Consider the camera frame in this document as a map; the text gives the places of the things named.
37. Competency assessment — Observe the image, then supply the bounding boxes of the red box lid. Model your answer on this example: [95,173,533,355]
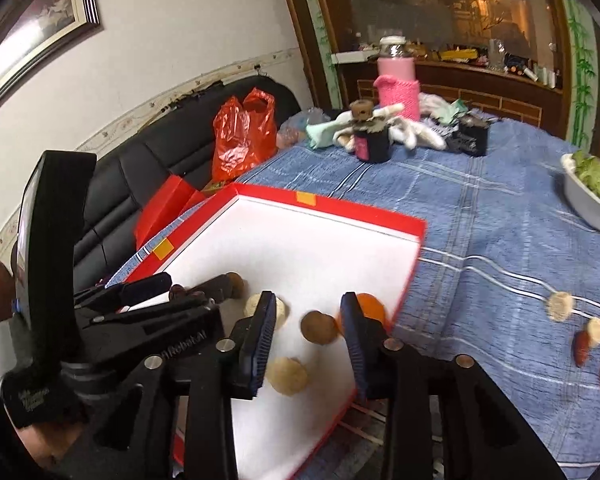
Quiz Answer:
[134,174,217,251]

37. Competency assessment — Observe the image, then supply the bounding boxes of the yellow flat box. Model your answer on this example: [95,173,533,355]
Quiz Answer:
[440,47,481,62]

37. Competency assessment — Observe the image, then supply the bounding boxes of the wooden framed glass partition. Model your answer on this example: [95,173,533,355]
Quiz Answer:
[274,0,600,161]

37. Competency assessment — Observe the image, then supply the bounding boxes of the clear plastic bag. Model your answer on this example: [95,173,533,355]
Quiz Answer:
[276,107,326,150]

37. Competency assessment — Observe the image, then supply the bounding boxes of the black cup with pink label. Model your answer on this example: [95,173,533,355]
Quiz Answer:
[354,122,392,164]

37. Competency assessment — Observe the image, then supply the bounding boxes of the jar with pink knit sleeve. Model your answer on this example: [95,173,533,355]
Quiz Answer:
[373,35,422,122]

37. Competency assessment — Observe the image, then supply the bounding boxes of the red shallow gift box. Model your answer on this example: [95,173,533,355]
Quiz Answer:
[105,182,428,480]

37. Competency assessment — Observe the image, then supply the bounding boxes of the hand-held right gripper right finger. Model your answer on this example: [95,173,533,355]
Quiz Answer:
[339,291,566,480]

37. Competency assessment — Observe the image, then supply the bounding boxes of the person's left hand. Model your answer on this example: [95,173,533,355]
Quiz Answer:
[0,259,88,467]

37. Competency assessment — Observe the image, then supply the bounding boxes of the framed wall picture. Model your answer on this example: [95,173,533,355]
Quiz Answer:
[0,0,103,128]

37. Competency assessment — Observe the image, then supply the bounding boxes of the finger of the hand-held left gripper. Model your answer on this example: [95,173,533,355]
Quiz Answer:
[74,272,174,313]
[82,273,241,333]

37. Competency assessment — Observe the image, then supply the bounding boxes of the brown kiwi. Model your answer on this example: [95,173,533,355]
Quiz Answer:
[300,311,340,346]
[225,272,246,301]

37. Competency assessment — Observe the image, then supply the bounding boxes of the black leather sofa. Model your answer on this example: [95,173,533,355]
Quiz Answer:
[72,76,302,296]

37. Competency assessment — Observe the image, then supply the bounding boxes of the orange tangerine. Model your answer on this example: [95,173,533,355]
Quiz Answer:
[336,292,387,332]

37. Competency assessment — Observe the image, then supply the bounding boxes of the white and green cloth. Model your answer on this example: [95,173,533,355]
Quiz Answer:
[419,92,468,126]

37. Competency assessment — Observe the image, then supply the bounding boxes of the red plastic bag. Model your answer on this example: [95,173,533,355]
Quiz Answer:
[211,87,279,183]

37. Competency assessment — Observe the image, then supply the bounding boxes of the plain black cup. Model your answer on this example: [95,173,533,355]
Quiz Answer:
[446,115,492,157]

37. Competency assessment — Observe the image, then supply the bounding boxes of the white gloves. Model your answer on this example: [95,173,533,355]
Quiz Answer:
[335,102,446,151]

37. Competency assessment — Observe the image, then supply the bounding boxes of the bamboo-painted glass panel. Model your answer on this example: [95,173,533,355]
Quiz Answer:
[294,0,342,111]
[560,0,600,153]

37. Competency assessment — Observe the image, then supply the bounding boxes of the green leafy vegetables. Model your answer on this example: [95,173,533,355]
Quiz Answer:
[572,150,600,208]

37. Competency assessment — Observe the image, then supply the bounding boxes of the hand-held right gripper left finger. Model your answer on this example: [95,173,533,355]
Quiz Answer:
[62,290,279,480]

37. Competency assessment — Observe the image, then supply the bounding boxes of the clear glass pitcher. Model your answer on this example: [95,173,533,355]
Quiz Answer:
[487,39,510,72]

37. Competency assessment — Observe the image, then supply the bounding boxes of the blue plaid tablecloth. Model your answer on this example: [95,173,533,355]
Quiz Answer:
[232,110,600,480]

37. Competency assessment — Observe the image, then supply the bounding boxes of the white bowl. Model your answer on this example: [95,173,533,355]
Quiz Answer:
[560,152,600,232]

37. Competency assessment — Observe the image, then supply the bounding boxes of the white banana pieces cluster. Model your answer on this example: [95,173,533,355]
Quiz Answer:
[546,291,576,322]

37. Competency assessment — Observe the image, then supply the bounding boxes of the pale green cloth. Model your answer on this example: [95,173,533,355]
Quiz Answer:
[305,120,348,150]

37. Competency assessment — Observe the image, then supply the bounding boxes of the wooden counter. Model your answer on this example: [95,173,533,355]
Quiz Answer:
[330,50,566,136]

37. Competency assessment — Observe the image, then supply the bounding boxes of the small brown-headed doll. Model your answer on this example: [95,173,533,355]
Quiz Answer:
[349,100,376,126]

